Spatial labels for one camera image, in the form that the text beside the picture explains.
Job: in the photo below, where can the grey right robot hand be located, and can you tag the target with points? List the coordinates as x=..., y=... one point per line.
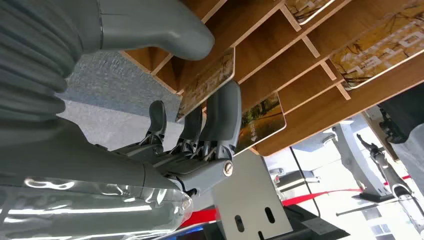
x=82, y=159

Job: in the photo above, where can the autumn trees print card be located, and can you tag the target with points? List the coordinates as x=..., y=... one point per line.
x=263, y=122

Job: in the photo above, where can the wooden card rack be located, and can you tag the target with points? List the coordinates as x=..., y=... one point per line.
x=281, y=56

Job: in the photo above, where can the yellow branch print card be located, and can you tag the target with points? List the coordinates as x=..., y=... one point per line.
x=304, y=10
x=381, y=49

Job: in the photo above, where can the ribbed grey right arm sleeve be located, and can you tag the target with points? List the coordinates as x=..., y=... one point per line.
x=33, y=59

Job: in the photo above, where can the red barrier ribbon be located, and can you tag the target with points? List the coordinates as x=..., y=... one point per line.
x=314, y=196

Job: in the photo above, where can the white machine stand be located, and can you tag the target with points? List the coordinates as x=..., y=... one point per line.
x=354, y=159

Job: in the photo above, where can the black box housing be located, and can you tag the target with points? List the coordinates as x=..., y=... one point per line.
x=404, y=112

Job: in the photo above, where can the grey slotted metal bracket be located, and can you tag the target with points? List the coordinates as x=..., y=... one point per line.
x=245, y=192

